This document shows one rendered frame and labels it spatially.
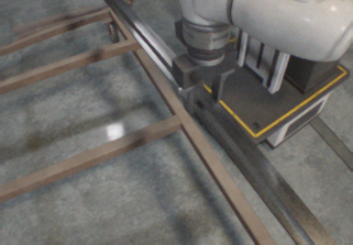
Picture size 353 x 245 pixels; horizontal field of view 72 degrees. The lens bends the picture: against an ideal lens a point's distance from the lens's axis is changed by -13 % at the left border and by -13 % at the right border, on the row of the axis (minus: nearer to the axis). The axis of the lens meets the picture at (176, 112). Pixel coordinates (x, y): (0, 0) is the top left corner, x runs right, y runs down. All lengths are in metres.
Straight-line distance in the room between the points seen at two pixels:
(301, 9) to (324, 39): 0.05
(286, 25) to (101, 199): 1.36
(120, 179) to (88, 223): 0.31
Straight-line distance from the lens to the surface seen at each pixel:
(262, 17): 0.37
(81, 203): 1.58
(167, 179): 1.54
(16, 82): 1.83
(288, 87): 1.60
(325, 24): 0.35
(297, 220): 0.53
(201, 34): 0.48
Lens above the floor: 1.39
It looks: 51 degrees down
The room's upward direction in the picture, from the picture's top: 3 degrees counter-clockwise
